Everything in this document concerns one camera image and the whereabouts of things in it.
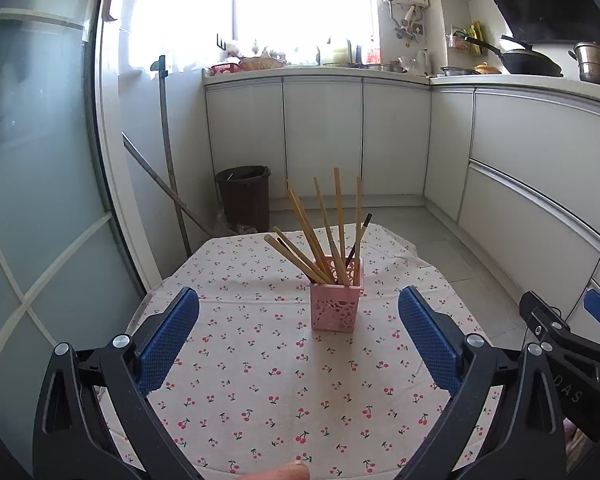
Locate person's right hand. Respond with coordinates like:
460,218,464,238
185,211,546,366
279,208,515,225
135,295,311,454
562,420,588,466

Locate black wok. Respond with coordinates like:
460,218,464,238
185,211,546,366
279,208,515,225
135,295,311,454
464,35,564,78

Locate upright mop handle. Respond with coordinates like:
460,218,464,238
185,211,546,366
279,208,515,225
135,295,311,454
150,55,193,258

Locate cherry print tablecloth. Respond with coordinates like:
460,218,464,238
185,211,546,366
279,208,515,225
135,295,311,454
100,222,506,480

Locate slanted metal pole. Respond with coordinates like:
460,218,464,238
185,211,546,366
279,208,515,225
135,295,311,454
121,131,216,238

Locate steel stock pot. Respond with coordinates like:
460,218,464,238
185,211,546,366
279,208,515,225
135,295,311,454
569,41,600,83

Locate bundle of bamboo chopsticks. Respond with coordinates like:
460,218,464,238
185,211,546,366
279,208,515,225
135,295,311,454
264,167,365,285

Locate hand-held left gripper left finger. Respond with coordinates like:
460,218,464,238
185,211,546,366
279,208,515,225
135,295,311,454
32,286,201,480

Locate white electric kettle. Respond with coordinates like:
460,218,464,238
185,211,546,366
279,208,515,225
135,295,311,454
411,49,433,77

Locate wicker basket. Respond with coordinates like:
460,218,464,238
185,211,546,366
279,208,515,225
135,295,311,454
237,56,287,71

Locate white kitchen cabinets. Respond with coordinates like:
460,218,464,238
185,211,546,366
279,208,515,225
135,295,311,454
204,77,600,321

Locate wire wall rack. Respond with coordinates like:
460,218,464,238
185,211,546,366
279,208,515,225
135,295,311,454
446,21,486,53

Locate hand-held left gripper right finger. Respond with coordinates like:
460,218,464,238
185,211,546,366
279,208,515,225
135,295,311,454
397,285,566,480

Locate pink perforated utensil holder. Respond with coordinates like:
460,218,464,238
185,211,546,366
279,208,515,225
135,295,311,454
309,255,366,333

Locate frosted glass sliding door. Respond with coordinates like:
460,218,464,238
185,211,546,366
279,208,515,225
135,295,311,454
0,0,148,461

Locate bright window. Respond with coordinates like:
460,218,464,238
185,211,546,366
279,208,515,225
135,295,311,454
230,0,381,66

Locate dark brown trash bin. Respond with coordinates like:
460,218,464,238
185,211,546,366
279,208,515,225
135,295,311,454
216,165,272,233

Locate person's left hand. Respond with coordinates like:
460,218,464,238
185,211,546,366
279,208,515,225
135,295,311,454
237,461,311,480

